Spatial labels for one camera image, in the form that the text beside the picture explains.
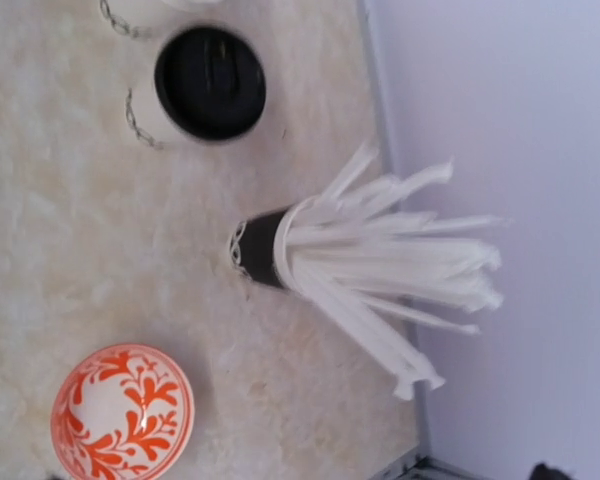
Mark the black cup holding straws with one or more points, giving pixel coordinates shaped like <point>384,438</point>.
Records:
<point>251,248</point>

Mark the red floral bowl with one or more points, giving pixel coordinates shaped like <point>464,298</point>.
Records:
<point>125,412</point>

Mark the stack of white paper cups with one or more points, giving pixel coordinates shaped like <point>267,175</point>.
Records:
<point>142,19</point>

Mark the bundle of wrapped white straws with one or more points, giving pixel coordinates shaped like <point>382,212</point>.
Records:
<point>348,251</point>

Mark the black coffee cup lid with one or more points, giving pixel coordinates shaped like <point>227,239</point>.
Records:
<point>210,83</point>

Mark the white paper coffee cup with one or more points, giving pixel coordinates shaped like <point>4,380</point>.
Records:
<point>148,121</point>

